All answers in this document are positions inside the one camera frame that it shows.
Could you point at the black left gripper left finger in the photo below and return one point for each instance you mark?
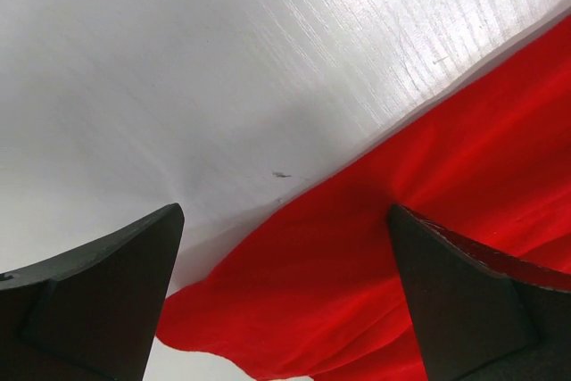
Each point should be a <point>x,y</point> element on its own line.
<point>91,313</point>

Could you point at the red t shirt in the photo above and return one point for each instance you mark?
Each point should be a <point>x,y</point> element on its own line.
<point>314,290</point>

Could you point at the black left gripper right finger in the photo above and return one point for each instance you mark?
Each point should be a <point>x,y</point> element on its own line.
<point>479,313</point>

